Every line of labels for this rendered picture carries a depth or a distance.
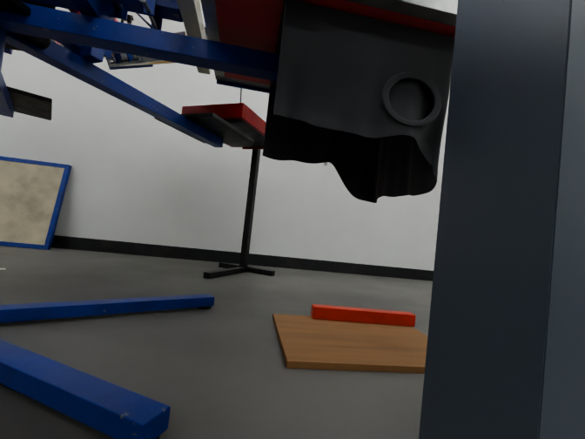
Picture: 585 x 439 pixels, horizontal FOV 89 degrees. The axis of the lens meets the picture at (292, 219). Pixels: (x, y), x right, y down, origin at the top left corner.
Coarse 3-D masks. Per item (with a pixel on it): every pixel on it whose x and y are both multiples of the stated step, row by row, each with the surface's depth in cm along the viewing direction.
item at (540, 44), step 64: (512, 0) 40; (576, 0) 33; (512, 64) 39; (576, 64) 33; (448, 128) 49; (512, 128) 38; (576, 128) 33; (448, 192) 48; (512, 192) 37; (576, 192) 33; (448, 256) 46; (512, 256) 36; (576, 256) 33; (448, 320) 45; (512, 320) 35; (576, 320) 32; (448, 384) 43; (512, 384) 34; (576, 384) 32
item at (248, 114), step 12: (192, 108) 192; (204, 108) 189; (216, 108) 186; (228, 108) 183; (240, 108) 180; (228, 120) 186; (240, 120) 184; (252, 120) 191; (252, 132) 205; (264, 132) 207; (228, 144) 241; (240, 144) 237; (252, 144) 234
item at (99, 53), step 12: (36, 0) 87; (48, 0) 87; (60, 0) 86; (72, 0) 81; (84, 0) 81; (96, 0) 84; (84, 12) 86; (96, 12) 85; (108, 12) 92; (120, 12) 93; (72, 48) 111; (84, 48) 110; (96, 48) 110; (96, 60) 112
